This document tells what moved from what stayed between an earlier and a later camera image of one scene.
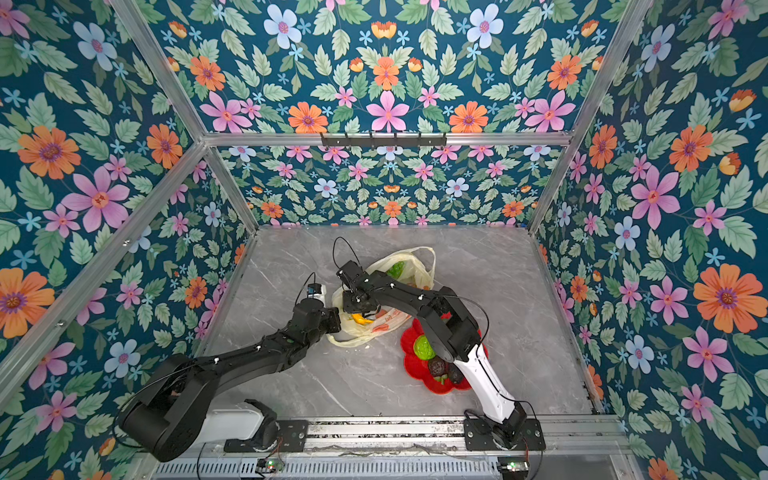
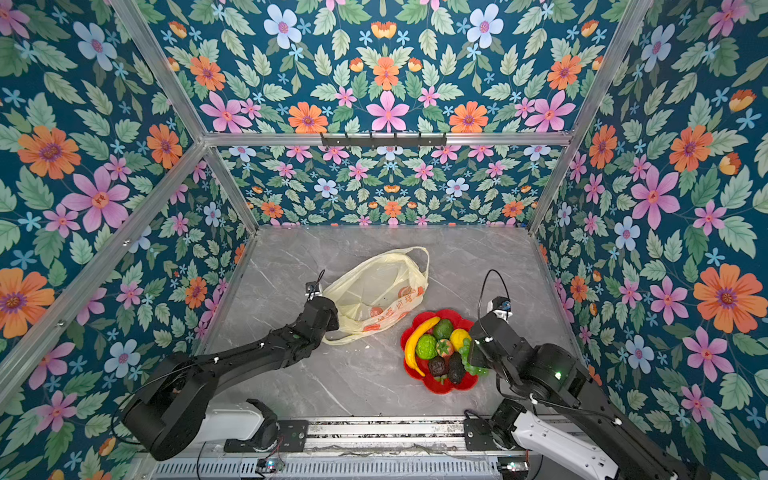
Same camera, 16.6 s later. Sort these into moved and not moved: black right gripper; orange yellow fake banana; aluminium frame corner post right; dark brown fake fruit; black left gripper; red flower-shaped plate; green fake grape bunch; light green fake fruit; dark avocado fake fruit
Moved: black right gripper; green fake grape bunch; orange yellow fake banana
Not moved: aluminium frame corner post right; black left gripper; red flower-shaped plate; dark avocado fake fruit; light green fake fruit; dark brown fake fruit
